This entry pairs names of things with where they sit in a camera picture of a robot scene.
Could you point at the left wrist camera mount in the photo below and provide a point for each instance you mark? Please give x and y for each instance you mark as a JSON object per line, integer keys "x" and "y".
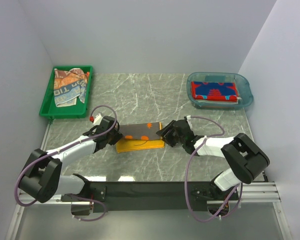
{"x": 96, "y": 120}

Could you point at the green plastic bin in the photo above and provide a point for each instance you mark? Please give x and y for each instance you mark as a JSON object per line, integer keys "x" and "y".
{"x": 48, "y": 108}

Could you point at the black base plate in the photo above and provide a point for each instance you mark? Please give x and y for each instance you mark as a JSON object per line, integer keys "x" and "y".
{"x": 145, "y": 196}

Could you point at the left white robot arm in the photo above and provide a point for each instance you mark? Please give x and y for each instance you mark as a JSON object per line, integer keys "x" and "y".
{"x": 41, "y": 175}

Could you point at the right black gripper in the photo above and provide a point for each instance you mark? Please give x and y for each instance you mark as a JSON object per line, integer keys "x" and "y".
{"x": 168, "y": 137}

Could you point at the orange yellow cloth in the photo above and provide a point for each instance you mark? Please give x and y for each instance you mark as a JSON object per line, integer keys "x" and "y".
{"x": 140, "y": 136}

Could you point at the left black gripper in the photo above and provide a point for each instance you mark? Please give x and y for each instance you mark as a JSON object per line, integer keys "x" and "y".
{"x": 117, "y": 136}

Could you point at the aluminium mounting rail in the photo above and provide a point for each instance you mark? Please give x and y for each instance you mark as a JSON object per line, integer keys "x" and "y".
{"x": 255, "y": 193}

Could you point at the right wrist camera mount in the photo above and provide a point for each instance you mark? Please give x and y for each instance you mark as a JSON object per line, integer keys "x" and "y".
{"x": 188, "y": 119}

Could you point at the blue translucent plastic tub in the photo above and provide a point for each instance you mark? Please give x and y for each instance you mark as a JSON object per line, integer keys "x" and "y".
{"x": 243, "y": 87}

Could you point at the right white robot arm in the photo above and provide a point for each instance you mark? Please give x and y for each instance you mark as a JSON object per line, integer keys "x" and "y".
{"x": 245, "y": 159}

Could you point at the red blue patterned cloth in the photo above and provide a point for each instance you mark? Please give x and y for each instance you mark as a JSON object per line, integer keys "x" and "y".
{"x": 214, "y": 91}

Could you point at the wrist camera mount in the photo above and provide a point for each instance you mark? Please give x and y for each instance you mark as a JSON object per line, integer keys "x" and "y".
{"x": 188, "y": 119}
{"x": 96, "y": 120}

